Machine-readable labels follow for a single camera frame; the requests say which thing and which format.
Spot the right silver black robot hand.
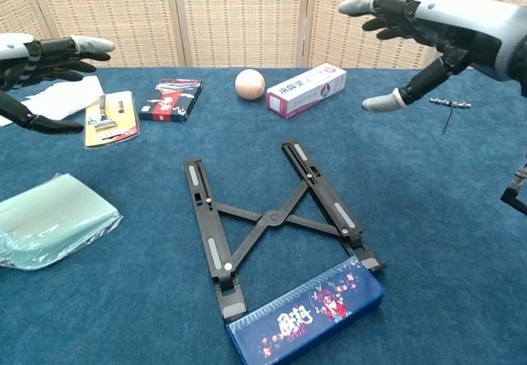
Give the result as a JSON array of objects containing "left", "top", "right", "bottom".
[{"left": 338, "top": 0, "right": 527, "bottom": 114}]

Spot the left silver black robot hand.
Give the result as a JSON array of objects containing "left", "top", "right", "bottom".
[{"left": 0, "top": 32, "right": 116, "bottom": 135}]

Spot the black folding laptop stand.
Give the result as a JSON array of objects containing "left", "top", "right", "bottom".
[{"left": 183, "top": 139, "right": 388, "bottom": 321}]

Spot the metal corkscrew tool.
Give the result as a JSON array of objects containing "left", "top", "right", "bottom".
[{"left": 429, "top": 96, "right": 473, "bottom": 135}]

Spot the razor in yellow blister pack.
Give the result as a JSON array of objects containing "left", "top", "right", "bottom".
[{"left": 84, "top": 90, "right": 142, "bottom": 148}]

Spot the black red printed card box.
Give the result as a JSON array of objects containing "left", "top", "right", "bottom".
[{"left": 138, "top": 77, "right": 204, "bottom": 124}]

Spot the mint green dustpan in plastic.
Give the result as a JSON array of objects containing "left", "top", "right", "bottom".
[{"left": 0, "top": 173, "right": 124, "bottom": 271}]

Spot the white pink toothpaste box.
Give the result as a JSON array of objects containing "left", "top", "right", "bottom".
[{"left": 265, "top": 63, "right": 347, "bottom": 120}]

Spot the bamboo folding screen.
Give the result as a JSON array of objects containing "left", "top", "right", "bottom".
[{"left": 0, "top": 0, "right": 527, "bottom": 69}]

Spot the blue carpet table cover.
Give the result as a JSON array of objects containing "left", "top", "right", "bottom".
[{"left": 0, "top": 65, "right": 527, "bottom": 365}]

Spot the wooden ball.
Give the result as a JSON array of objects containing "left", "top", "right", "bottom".
[{"left": 235, "top": 68, "right": 266, "bottom": 101}]

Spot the blue printed pencil box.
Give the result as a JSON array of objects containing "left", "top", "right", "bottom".
[{"left": 225, "top": 255, "right": 385, "bottom": 365}]

